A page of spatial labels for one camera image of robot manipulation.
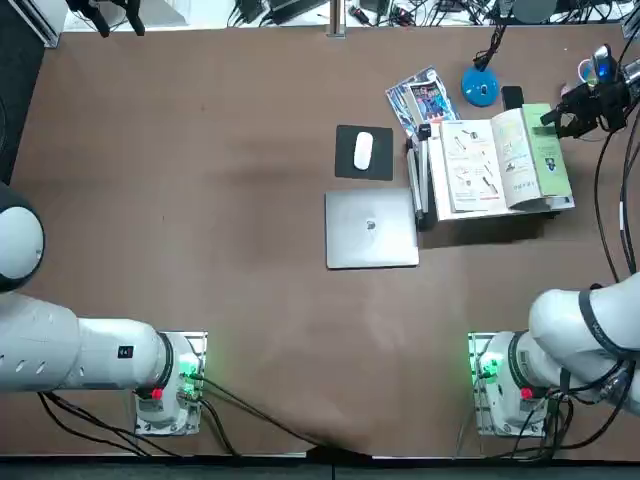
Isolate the green cover picture textbook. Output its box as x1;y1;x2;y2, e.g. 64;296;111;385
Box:
439;103;575;214

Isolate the blue desk lamp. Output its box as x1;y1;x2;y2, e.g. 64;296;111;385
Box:
460;0;559;107

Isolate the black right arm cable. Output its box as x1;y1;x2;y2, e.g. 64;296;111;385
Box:
594;29;640;281

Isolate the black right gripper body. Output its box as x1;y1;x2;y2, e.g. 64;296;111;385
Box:
582;82;629;130

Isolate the white computer mouse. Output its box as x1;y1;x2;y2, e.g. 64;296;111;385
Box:
353;131;375;171

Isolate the black left arm base cable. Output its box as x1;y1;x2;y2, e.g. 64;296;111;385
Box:
37;374;371;459

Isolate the black mouse pad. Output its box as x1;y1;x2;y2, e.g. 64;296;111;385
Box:
333;124;395;181

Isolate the white folding book stand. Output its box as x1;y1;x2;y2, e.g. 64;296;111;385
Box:
404;117;576;232

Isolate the grey laptop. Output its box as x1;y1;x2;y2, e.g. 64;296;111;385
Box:
324;187;420;271

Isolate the plastic wrapped comic magazine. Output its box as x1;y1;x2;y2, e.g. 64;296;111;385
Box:
384;67;461;139

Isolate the aluminium camera post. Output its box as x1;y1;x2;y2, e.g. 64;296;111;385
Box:
325;0;348;40

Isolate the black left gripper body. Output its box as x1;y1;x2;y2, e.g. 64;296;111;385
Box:
66;0;132;10

